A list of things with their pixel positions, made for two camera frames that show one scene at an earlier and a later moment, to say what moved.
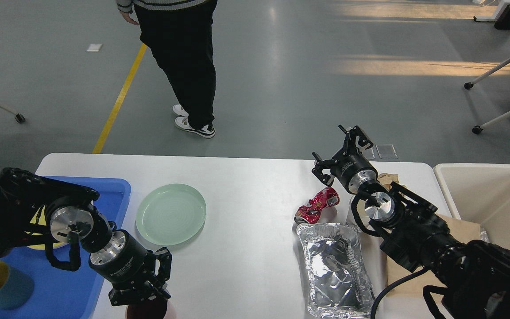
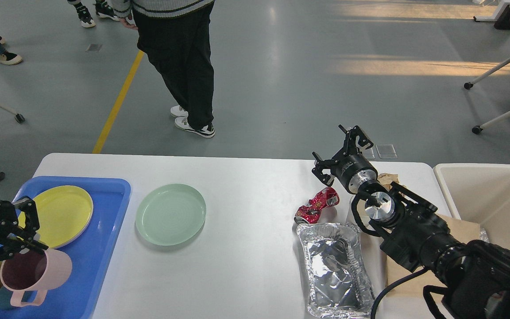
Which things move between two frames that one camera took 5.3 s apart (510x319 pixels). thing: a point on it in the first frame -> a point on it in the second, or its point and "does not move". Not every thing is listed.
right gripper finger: x=320 y=165 does not move
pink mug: x=153 y=309 -> x=39 y=271
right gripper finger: x=350 y=148 does not move
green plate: x=171 y=214 does not move
